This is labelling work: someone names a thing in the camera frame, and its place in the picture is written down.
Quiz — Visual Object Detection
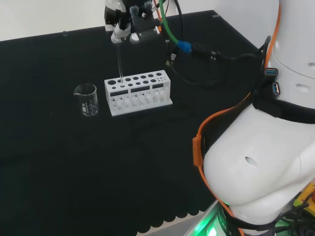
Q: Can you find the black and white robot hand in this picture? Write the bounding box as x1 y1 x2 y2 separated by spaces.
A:
103 0 159 45

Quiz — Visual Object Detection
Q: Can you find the clear glass rod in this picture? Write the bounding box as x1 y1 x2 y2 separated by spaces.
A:
115 41 124 84

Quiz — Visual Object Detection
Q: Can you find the white test tube rack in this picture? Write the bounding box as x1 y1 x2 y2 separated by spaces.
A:
103 69 174 117

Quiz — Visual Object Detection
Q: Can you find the clear glass beaker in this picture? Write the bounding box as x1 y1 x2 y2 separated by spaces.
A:
73 83 99 118

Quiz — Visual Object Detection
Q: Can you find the black bench cloth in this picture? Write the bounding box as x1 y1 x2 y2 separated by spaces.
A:
0 9 268 235

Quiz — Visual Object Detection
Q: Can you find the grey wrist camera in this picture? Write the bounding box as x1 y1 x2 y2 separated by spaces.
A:
129 24 162 45

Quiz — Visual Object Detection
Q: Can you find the green cable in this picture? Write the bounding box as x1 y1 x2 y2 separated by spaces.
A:
158 0 181 46

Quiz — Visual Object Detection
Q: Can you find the blue cable connector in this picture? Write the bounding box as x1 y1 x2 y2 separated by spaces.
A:
176 40 193 54

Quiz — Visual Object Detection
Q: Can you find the black cable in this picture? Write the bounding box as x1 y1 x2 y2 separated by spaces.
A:
164 0 273 87

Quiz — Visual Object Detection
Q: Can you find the orange cable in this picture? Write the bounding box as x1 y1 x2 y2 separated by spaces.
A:
192 0 283 236

